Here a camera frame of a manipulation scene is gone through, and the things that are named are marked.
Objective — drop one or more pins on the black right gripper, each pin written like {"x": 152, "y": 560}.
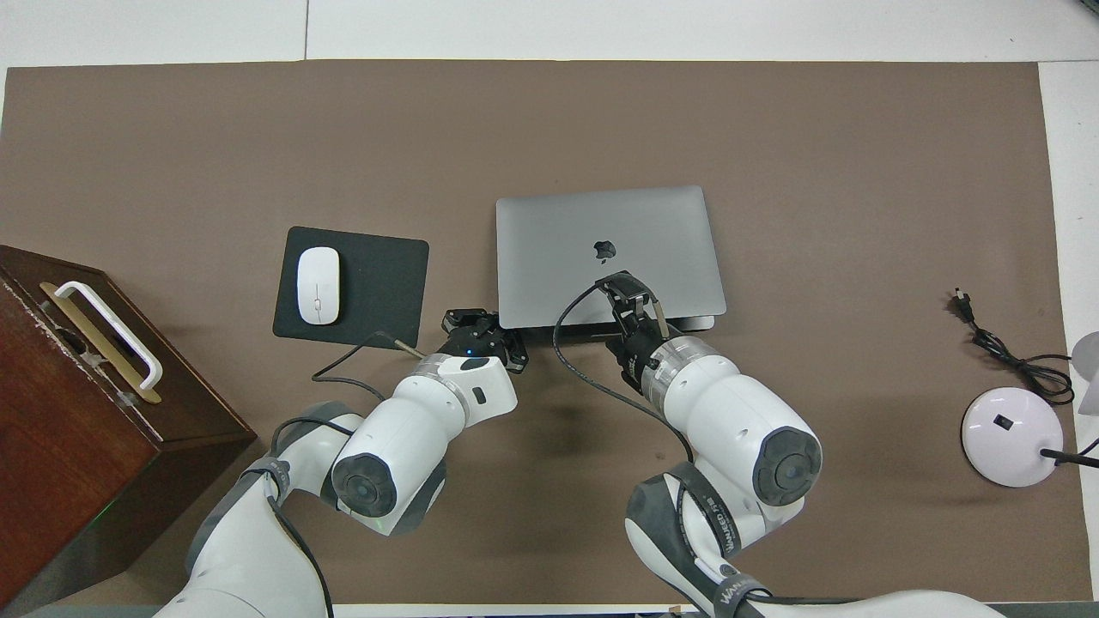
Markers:
{"x": 634, "y": 343}

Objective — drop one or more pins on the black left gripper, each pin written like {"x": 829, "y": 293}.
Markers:
{"x": 476, "y": 343}

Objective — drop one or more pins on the silver laptop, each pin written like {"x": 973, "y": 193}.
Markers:
{"x": 549, "y": 249}

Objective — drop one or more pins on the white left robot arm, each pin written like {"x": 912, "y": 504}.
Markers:
{"x": 403, "y": 446}

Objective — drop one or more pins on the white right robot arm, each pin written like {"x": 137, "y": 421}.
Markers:
{"x": 730, "y": 412}

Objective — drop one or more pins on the black mouse pad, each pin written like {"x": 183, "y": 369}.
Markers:
{"x": 382, "y": 292}

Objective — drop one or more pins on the white computer mouse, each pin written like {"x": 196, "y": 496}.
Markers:
{"x": 318, "y": 286}

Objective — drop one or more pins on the brown table mat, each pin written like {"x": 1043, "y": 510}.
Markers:
{"x": 258, "y": 129}

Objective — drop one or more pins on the white desk lamp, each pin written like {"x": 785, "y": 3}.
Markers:
{"x": 1009, "y": 438}

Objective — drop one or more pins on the dark wooden box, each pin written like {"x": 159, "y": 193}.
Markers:
{"x": 69, "y": 446}

